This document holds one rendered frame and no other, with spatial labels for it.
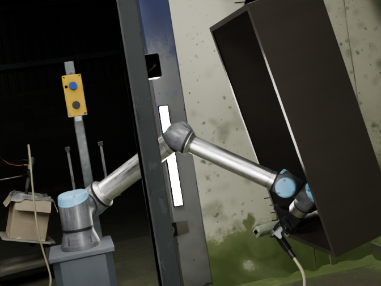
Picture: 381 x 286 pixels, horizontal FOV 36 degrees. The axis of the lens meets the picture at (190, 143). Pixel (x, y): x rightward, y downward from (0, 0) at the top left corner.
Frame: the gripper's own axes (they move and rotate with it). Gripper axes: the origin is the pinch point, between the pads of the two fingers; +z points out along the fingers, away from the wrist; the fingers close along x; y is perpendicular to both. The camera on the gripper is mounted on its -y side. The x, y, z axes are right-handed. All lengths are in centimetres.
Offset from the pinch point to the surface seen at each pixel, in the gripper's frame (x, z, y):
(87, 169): -34, 66, -111
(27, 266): -29, 218, -138
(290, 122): -17, -63, -19
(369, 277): 84, 36, 31
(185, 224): 4, 61, -52
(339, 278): 74, 47, 21
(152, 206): -122, -81, 18
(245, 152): 44, 20, -68
